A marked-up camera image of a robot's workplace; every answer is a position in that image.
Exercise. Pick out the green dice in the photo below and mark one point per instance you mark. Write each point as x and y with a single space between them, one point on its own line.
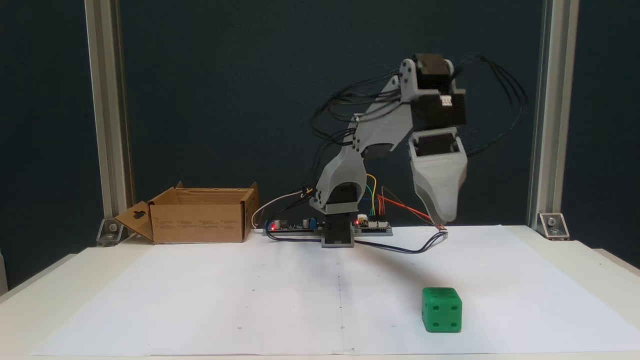
442 312

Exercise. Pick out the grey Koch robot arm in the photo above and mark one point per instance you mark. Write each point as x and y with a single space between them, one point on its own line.
385 125

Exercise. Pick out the white paper sheet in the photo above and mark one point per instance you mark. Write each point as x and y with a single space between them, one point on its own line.
250 300

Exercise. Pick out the brown cardboard box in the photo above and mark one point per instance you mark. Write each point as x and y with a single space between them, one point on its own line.
200 220

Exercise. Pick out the blue circuit board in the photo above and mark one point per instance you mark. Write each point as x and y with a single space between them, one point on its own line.
292 228

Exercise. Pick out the metal corner bracket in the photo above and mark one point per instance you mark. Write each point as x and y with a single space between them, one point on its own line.
111 232
554 226

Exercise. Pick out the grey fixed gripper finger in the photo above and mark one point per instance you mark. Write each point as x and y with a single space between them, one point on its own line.
442 185

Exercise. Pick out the aluminium frame post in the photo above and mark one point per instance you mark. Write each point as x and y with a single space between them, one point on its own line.
110 100
555 100

